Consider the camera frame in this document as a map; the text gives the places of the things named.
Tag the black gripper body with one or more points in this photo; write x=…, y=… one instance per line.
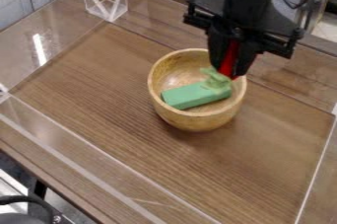
x=273, y=30

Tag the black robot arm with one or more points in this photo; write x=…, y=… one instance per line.
x=253, y=6

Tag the wooden bowl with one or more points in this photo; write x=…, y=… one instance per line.
x=177, y=69

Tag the green rectangular block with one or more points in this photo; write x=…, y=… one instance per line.
x=193, y=95

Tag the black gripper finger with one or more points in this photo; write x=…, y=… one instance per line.
x=218, y=44
x=243, y=54

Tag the red plush fruit green leaf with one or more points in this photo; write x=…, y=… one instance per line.
x=218, y=76

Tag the clear acrylic tray wall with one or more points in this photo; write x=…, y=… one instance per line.
x=110, y=191

